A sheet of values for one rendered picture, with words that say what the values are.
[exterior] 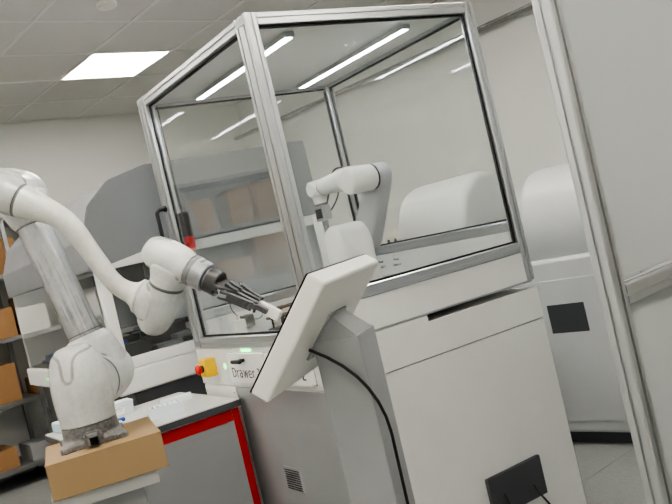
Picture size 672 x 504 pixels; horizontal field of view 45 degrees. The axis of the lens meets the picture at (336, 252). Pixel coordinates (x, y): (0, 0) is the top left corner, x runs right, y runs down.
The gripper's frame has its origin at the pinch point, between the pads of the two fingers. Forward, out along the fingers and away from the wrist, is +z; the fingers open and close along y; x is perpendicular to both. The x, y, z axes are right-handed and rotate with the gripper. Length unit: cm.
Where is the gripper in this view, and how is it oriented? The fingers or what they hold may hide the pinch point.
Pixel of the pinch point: (269, 310)
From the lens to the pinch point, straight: 223.0
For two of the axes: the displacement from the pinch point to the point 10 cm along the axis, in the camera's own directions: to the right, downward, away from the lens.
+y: 3.6, -1.7, 9.2
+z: 8.7, 4.3, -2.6
